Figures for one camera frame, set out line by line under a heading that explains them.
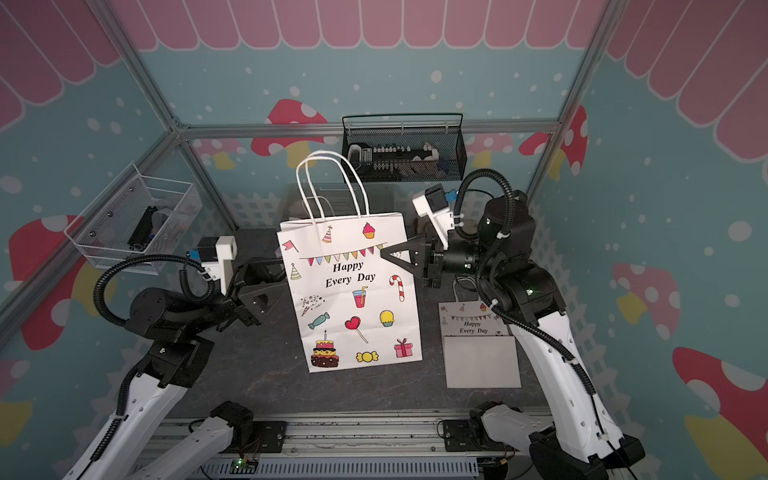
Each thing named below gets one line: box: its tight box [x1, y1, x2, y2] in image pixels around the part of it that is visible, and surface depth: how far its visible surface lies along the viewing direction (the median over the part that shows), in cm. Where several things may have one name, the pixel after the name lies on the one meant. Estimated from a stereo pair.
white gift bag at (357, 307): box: [276, 151, 423, 373], surface depth 51 cm
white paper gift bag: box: [438, 278, 522, 389], surface depth 89 cm
